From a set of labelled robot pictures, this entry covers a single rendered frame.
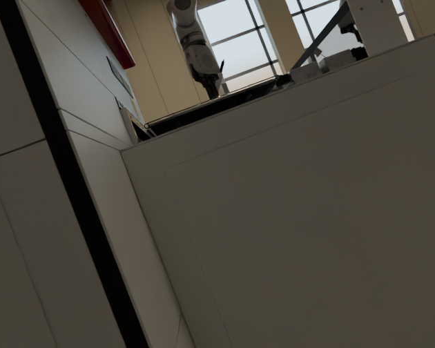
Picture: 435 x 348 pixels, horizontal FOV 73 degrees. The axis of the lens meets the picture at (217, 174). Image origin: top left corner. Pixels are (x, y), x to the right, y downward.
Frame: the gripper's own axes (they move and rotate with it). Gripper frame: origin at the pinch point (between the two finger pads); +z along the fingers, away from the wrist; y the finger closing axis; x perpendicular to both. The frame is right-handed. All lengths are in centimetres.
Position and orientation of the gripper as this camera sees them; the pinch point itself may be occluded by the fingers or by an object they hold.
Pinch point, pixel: (212, 91)
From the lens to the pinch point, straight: 100.9
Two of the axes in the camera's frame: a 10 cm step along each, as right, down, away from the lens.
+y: 6.5, -2.5, 7.1
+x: -6.6, 2.6, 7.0
